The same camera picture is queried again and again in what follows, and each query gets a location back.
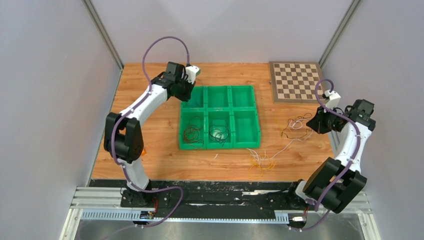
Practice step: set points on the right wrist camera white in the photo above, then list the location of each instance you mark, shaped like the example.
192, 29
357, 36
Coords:
332, 99

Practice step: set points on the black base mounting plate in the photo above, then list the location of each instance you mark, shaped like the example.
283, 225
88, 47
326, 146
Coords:
208, 199

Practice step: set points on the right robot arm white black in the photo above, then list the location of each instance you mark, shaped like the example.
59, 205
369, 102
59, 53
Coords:
338, 180

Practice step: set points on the green six-compartment tray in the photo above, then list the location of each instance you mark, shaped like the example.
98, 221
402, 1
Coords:
220, 117

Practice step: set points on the wooden chessboard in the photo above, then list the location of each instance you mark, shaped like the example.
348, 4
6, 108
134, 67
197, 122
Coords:
295, 82

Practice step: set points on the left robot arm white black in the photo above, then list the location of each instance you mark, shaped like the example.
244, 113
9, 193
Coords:
123, 137

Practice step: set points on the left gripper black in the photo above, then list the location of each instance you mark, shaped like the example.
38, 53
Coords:
187, 97

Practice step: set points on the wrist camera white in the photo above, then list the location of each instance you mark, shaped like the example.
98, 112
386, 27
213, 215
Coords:
332, 99
192, 71

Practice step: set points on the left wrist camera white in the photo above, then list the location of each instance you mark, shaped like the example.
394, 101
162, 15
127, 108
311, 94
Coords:
192, 71

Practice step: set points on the aluminium frame rail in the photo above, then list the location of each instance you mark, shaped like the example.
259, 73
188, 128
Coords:
109, 198

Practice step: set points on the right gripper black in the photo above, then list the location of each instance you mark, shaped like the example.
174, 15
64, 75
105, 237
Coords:
317, 121

